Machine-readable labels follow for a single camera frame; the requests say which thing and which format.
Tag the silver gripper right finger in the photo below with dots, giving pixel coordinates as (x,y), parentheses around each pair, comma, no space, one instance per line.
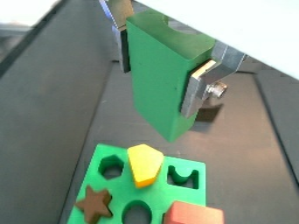
(205,81)

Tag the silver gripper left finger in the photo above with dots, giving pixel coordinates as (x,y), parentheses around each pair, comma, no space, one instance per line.
(118,10)

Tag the green arch block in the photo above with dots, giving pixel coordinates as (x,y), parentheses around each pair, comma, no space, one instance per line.
(163,56)

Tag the green shape sorter board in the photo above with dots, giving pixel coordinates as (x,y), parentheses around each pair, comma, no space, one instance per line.
(181,182)

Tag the yellow pentagon block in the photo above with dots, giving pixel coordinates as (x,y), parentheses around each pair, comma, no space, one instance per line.
(146,161)

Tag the tall red bridge block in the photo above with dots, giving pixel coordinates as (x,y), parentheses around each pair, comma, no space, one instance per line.
(186,213)

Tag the brown star block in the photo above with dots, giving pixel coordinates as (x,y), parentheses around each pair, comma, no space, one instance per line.
(94,205)

